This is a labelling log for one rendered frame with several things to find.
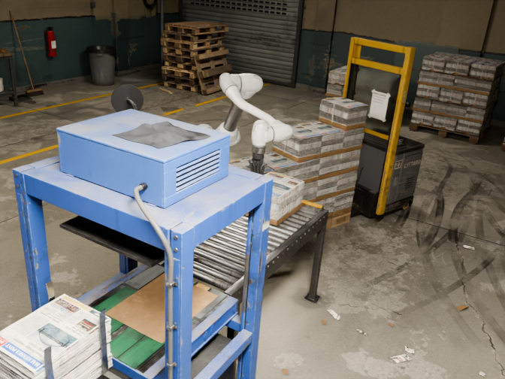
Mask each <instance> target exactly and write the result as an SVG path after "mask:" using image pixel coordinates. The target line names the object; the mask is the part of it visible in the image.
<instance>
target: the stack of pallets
mask: <svg viewBox="0 0 505 379"><path fill-rule="evenodd" d="M220 24H221V23H211V22H205V21H190V22H179V23H165V30H163V31H162V38H160V39H161V45H162V47H163V51H162V52H163V59H164V60H165V66H162V80H163V81H164V87H170V86H175V85H177V88H176V89H180V90H183V89H188V88H190V87H191V92H198V91H201V90H200V88H198V86H199V79H198V76H197V73H196V72H197V70H196V68H195V67H196V64H195V62H194V59H193V56H195V55H198V54H203V53H210V52H214V51H218V50H224V47H225V45H223V44H222V38H224V33H225V32H229V25H228V24H222V25H220ZM218 26H221V27H222V30H220V31H219V30H216V27H218ZM173 27H177V29H173ZM203 28H207V29H203ZM215 33H217V37H212V34H215ZM170 34H172V35H171V36H170ZM214 40H215V44H214V43H210V41H214ZM169 41H170V42H172V43H168V42H169ZM214 47H218V50H212V48H214ZM170 49H173V50H170ZM171 56H172V57H171ZM171 63H172V64H171ZM169 70H170V71H169Z"/></svg>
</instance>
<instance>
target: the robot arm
mask: <svg viewBox="0 0 505 379"><path fill-rule="evenodd" d="M219 85H220V87H221V89H222V91H223V92H224V93H225V94H226V96H227V97H228V98H229V99H231V100H232V101H233V102H232V105H231V108H230V110H229V112H228V116H227V117H226V120H225V122H224V123H221V125H220V126H219V127H218V128H217V129H214V130H216V131H220V132H225V133H228V134H230V135H231V136H230V144H229V145H230V147H233V146H234V145H236V144H238V143H239V141H240V131H239V130H238V129H237V124H238V122H239V120H240V117H241V115H242V113H243V111H246V112H247V113H249V114H252V115H253V116H255V117H258V118H259V119H260V120H256V121H255V122H254V124H253V128H252V160H250V161H249V165H250V171H251V172H254V173H257V174H262V175H263V173H264V170H265V167H266V165H267V164H264V160H263V159H264V153H265V148H266V143H268V142H272V141H274V142H278V141H285V140H288V139H290V138H291V137H292V135H293V128H292V127H291V126H290V125H287V124H285V123H282V122H281V121H279V120H275V119H274V118H273V117H272V116H271V115H269V114H267V113H265V112H264V111H262V110H260V109H258V108H256V107H255V106H253V105H251V104H249V103H248V102H247V101H248V99H250V98H251V97H252V96H253V95H254V94H256V93H257V92H259V91H260V90H261V89H262V87H263V80H262V78H261V77H259V76H258V75H256V74H229V73H223V74H221V75H220V76H219ZM198 126H201V127H204V128H208V129H213V128H212V127H211V126H210V125H207V124H200V125H198ZM253 164H254V168H253ZM261 166H262V169H261Z"/></svg>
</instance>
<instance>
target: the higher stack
mask: <svg viewBox="0 0 505 379"><path fill-rule="evenodd" d="M367 106H368V105H366V104H364V103H361V102H355V101H354V100H351V99H346V98H344V97H335V98H329V99H322V100H321V105H320V112H319V117H321V118H324V119H327V120H330V121H331V122H332V121H333V122H336V123H339V124H341V125H344V126H351V125H356V124H360V123H365V122H366V117H367V116H366V113H367ZM321 123H322V122H321ZM325 124H326V125H328V124H327V123H325ZM329 126H331V125H329ZM332 127H334V128H337V127H335V126H332ZM337 129H340V128H337ZM340 130H342V131H344V136H343V147H342V149H345V148H349V147H355V146H359V145H361V144H362V139H363V138H364V128H363V127H361V128H357V129H350V130H343V129H340ZM359 155H360V149H359V150H353V151H349V152H346V153H341V158H340V169H339V171H342V170H345V169H348V168H353V167H356V166H358V165H359V157H360V156H359ZM357 173H358V172H357V171H351V172H347V173H345V174H339V175H338V180H337V191H336V192H338V191H341V190H345V189H349V188H351V187H354V186H355V183H356V182H355V181H356V179H357ZM354 192H355V191H354V190H353V191H350V192H347V193H343V194H340V195H337V196H335V199H334V210H333V212H335V211H339V210H342V209H344V208H348V207H351V206H352V200H353V196H354ZM350 214H351V210H349V211H346V212H343V213H341V214H337V215H334V216H332V221H331V228H333V227H335V226H339V225H342V224H344V223H348V222H349V219H350Z"/></svg>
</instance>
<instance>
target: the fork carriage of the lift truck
mask: <svg viewBox="0 0 505 379"><path fill-rule="evenodd" d="M354 191H355V192H354V196H353V200H352V208H355V209H357V210H359V211H360V213H361V214H363V215H365V216H367V217H369V218H371V217H373V211H374V207H375V202H376V195H377V192H376V191H373V190H371V189H369V188H367V187H365V186H362V185H361V184H359V183H355V190H354Z"/></svg>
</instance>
